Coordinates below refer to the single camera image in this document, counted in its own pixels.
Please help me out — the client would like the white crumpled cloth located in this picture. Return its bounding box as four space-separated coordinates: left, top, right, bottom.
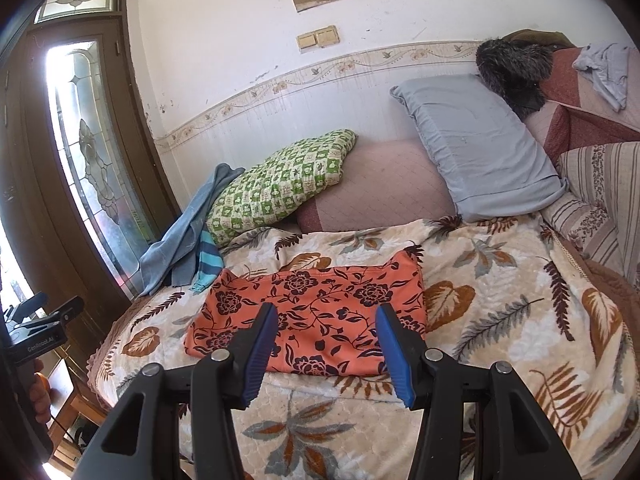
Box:
571 42 636 111

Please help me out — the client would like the stained glass transom window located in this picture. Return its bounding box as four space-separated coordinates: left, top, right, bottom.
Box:
34 0 123 23

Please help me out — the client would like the small side table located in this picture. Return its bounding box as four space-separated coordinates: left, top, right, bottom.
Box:
47 357 108 471

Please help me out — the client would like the dark wooden door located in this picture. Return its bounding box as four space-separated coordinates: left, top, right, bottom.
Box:
0 0 181 361

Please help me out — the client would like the maroon sofa cover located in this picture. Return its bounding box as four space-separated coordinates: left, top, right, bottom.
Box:
522 47 640 161

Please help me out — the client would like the green checked pillow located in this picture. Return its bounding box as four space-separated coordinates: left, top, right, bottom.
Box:
206 129 358 248

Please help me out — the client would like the stained glass door panel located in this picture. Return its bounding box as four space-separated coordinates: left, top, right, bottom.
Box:
47 35 156 291

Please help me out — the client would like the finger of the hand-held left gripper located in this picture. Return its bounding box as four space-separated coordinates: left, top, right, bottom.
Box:
47 296 86 322

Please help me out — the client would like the person's left hand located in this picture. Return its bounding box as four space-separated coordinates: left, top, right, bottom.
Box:
29 357 52 423

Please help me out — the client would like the dark furry hat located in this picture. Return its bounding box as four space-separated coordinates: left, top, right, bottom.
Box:
475 38 556 120

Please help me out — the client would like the orange floral dress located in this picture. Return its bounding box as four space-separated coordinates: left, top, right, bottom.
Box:
183 250 428 378

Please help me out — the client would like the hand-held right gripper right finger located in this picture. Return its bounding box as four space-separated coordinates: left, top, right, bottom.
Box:
375 302 583 480

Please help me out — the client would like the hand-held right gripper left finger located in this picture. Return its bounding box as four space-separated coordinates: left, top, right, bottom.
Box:
72 302 280 480

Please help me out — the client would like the striped sofa cushion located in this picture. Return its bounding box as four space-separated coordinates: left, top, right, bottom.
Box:
540 141 640 291

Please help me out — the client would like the leaf print blanket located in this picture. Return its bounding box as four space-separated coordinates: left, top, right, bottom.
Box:
87 214 640 480

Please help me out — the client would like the blue cloth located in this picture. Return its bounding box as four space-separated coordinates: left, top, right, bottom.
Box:
139 162 246 297

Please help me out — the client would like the pink sofa backrest cushion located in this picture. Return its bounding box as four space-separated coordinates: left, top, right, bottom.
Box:
297 139 458 233

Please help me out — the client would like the grey-blue pillow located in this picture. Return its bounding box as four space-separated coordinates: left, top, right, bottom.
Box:
390 74 571 223

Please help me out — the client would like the olive green cloth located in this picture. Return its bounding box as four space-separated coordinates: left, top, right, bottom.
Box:
501 29 576 51

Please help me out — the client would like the teal striped cloth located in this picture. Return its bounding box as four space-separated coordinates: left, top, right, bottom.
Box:
190 230 224 293

